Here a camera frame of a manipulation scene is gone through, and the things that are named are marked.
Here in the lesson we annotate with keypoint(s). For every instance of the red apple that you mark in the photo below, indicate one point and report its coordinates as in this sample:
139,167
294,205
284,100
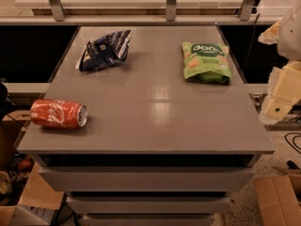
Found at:
25,165

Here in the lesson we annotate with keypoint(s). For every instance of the red coke can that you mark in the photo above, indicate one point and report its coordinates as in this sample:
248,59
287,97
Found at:
58,114

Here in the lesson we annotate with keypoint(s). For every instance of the metal railing frame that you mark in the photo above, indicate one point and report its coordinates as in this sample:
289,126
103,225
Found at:
126,12

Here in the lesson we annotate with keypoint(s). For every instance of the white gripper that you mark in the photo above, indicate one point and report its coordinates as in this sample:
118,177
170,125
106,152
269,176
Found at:
291,37

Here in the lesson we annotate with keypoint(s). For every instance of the blue chip bag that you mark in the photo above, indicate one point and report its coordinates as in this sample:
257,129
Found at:
105,52

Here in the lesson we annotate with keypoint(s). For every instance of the cardboard box left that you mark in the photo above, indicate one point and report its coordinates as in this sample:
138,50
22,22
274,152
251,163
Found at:
36,206

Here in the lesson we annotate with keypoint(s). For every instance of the cardboard box right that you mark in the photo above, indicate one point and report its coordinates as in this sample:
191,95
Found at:
278,198

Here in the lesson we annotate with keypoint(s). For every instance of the grey drawer cabinet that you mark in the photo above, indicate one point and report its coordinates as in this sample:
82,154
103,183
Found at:
156,149

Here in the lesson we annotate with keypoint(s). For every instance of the green chip bag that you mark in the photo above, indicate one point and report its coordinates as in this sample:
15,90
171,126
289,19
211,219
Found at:
206,62

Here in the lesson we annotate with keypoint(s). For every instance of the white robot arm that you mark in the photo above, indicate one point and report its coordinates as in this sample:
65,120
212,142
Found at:
286,34

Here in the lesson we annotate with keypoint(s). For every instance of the cardboard box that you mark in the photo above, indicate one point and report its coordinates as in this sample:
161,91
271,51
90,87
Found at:
278,198
36,206

